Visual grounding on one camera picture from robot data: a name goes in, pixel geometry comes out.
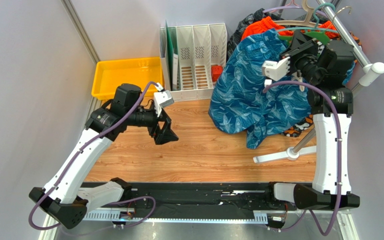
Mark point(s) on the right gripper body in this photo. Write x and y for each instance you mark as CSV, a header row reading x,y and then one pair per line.
x,y
300,53

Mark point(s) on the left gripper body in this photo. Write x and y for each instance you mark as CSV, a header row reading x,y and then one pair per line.
x,y
152,121

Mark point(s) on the blue leaf-print shorts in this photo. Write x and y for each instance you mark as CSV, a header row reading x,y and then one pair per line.
x,y
240,101

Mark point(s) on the green hanger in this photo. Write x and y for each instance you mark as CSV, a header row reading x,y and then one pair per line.
x,y
315,33

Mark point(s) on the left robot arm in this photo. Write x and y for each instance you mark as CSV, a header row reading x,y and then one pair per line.
x,y
88,153

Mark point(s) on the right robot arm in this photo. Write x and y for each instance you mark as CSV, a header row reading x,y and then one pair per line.
x,y
332,108

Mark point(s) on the teal hanger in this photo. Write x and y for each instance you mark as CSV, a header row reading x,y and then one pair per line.
x,y
312,20

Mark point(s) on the orange shorts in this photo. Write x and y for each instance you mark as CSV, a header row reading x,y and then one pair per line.
x,y
267,23

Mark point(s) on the purple hanger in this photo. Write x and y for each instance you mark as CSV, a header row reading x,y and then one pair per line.
x,y
293,9

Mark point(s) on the camouflage shorts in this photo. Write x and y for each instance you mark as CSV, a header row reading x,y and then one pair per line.
x,y
297,129

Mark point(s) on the yellow plastic bin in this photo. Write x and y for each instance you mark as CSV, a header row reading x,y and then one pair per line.
x,y
110,74

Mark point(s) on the black garment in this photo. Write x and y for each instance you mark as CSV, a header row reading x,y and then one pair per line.
x,y
236,37

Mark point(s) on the silver clothes rack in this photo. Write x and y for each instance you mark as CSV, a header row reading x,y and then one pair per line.
x,y
371,72

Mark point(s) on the red cube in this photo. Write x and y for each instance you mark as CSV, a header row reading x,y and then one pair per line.
x,y
216,71

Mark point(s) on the white file organizer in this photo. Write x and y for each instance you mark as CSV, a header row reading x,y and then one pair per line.
x,y
199,47

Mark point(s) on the green folder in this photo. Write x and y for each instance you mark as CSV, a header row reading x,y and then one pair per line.
x,y
173,56

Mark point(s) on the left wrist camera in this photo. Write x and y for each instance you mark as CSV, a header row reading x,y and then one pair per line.
x,y
161,99

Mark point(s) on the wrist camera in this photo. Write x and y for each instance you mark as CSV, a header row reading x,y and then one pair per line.
x,y
161,99
275,70

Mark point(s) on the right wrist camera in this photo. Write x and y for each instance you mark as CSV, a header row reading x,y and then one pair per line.
x,y
275,70

